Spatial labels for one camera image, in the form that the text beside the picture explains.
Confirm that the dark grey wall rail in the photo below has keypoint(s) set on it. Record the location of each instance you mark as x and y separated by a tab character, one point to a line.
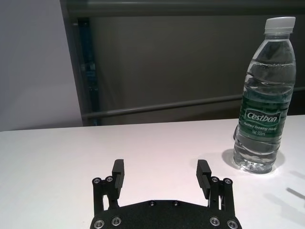
166	106

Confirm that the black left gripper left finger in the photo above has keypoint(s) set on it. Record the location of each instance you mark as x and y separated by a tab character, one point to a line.
118	181

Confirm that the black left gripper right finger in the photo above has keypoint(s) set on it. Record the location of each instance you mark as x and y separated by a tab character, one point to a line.
205	181

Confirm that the dark blue vertical post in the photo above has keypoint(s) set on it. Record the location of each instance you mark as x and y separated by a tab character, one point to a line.
88	71

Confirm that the clear green-label water bottle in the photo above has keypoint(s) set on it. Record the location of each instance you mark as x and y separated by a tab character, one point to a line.
264	95

